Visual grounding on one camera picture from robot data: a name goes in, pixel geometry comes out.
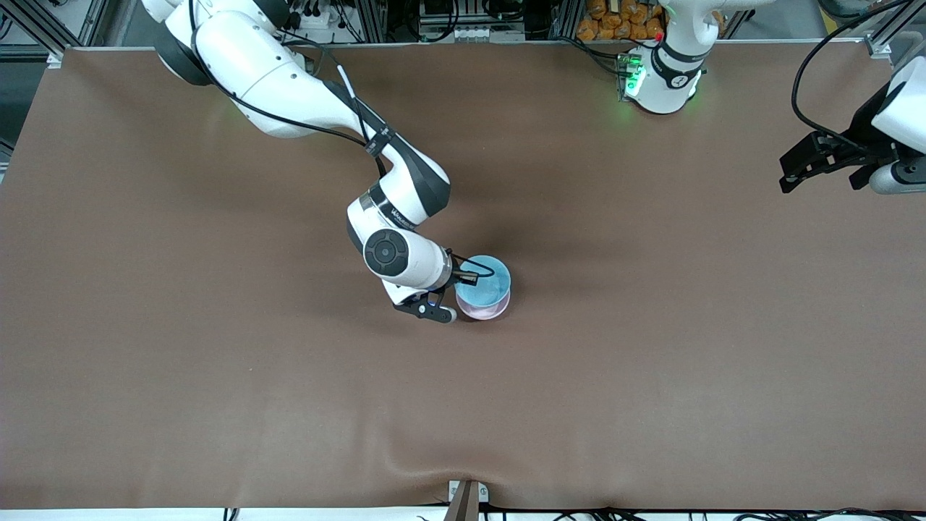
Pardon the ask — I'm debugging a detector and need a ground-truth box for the blue bowl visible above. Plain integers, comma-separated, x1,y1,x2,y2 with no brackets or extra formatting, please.
455,255,512,309

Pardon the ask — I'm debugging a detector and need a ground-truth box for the pink bowl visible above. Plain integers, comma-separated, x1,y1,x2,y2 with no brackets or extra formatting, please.
455,288,512,322

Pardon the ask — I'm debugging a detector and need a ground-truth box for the brown table mat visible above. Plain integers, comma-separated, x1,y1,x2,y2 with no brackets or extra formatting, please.
0,40,926,512

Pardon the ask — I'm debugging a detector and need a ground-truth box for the orange bagged items pile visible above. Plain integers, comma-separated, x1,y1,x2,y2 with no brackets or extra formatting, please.
577,0,667,42

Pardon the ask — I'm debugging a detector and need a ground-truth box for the white electronic device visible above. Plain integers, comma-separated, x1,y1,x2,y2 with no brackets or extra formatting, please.
450,24,527,43

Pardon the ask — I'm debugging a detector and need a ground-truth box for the white power strip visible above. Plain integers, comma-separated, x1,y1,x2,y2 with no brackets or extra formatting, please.
288,0,342,31

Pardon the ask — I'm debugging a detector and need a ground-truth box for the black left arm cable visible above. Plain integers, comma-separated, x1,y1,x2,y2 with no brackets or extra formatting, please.
791,0,915,154

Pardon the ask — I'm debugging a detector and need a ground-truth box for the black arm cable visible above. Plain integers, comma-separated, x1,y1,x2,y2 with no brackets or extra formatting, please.
791,0,915,154
184,0,500,287

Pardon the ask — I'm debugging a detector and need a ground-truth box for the aluminium corner frame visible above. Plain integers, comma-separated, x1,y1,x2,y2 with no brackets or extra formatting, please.
865,0,926,60

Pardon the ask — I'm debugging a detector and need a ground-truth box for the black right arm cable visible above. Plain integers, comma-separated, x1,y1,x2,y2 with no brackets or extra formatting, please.
184,0,500,287

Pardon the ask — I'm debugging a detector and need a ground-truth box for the metal bracket with post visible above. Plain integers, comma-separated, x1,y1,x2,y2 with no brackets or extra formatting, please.
443,479,490,521

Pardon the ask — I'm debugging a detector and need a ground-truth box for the black base cable bundle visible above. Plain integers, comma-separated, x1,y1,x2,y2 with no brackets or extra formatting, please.
561,35,626,79

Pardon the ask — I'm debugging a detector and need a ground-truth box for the aluminium frame post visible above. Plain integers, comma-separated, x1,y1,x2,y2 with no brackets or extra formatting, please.
550,0,581,41
354,0,389,43

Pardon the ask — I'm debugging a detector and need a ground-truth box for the aluminium frame strut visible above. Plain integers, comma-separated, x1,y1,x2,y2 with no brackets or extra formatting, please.
6,0,67,67

